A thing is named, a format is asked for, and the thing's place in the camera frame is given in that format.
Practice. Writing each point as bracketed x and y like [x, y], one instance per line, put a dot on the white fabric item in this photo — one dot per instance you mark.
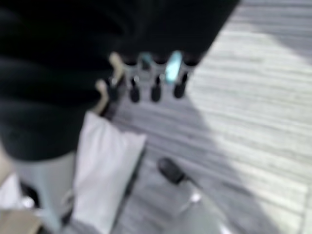
[9, 190]

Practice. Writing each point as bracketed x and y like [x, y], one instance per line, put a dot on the white cushion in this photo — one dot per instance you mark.
[104, 170]

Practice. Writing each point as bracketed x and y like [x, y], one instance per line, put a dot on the dark robot foot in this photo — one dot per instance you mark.
[170, 169]

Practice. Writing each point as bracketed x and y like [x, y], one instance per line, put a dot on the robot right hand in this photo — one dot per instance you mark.
[61, 61]

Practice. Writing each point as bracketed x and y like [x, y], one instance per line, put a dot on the silver robot leg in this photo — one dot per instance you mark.
[219, 217]

